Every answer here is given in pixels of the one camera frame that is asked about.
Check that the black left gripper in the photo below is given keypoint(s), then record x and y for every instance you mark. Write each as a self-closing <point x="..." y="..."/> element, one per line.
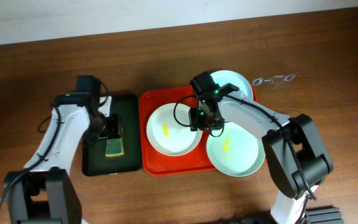
<point x="114" y="131"/>

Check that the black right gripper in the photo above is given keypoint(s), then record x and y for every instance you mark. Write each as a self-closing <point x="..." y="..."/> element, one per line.
<point x="199" y="125"/>

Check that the green yellow sponge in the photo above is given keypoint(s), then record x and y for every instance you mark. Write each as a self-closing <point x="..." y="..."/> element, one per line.
<point x="114" y="147"/>

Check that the white plate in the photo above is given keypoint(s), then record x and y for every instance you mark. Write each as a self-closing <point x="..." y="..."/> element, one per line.
<point x="167" y="136"/>

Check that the light blue plate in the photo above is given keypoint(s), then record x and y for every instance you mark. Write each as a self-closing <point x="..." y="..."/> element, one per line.
<point x="223" y="77"/>

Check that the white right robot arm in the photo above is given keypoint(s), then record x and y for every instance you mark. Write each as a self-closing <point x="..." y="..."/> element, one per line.
<point x="297" y="158"/>

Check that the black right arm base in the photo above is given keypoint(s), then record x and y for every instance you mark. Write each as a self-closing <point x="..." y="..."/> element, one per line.
<point x="328" y="215"/>

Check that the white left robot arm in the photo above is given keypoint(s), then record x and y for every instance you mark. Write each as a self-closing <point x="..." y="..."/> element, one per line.
<point x="42" y="191"/>

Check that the black plastic tray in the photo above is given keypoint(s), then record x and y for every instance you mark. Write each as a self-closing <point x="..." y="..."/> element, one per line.
<point x="94" y="161"/>

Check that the red plastic tray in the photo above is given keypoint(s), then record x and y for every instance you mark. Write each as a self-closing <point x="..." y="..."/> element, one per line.
<point x="156" y="163"/>

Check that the light green plate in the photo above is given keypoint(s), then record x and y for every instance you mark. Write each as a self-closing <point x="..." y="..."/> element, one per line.
<point x="234" y="151"/>

